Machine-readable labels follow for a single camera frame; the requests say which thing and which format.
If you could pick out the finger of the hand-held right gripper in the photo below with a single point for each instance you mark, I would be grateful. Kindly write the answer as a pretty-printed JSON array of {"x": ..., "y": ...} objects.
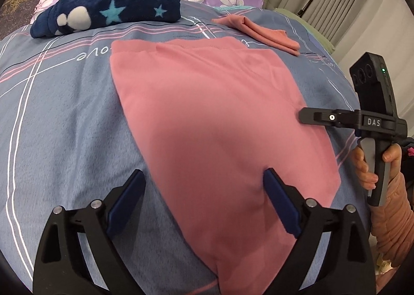
[{"x": 323, "y": 117}]

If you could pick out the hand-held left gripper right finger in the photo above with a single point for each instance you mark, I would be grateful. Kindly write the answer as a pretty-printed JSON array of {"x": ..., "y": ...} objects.
[{"x": 279, "y": 204}]

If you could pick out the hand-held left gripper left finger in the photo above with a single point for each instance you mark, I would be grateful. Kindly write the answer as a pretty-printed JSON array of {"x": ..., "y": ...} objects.
[{"x": 126, "y": 204}]

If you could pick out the pink garment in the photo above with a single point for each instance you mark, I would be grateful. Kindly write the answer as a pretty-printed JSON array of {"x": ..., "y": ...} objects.
[{"x": 210, "y": 114}]

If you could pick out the person's right forearm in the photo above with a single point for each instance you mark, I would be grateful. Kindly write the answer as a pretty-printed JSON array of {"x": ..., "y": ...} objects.
[{"x": 394, "y": 224}]

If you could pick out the person's right hand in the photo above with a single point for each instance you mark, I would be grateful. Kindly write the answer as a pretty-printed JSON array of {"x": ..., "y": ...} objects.
[{"x": 364, "y": 169}]

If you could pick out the green cushion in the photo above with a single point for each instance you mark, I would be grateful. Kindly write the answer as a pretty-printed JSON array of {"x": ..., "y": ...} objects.
[{"x": 307, "y": 26}]

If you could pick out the beige curtain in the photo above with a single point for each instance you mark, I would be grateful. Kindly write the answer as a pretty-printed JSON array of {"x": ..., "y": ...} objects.
[{"x": 355, "y": 4}]

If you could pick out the small folded pink cloth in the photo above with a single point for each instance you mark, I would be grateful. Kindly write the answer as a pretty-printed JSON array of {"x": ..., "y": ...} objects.
[{"x": 265, "y": 31}]

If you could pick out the blue-grey striped bed cover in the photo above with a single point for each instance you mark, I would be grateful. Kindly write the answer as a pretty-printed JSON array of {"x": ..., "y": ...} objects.
[{"x": 64, "y": 120}]

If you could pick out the turquoise knitted blanket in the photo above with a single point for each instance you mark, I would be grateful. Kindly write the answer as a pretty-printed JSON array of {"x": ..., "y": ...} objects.
[{"x": 236, "y": 8}]

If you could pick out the navy star fleece blanket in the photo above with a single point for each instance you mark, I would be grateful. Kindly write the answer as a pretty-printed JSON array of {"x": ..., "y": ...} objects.
[{"x": 106, "y": 7}]

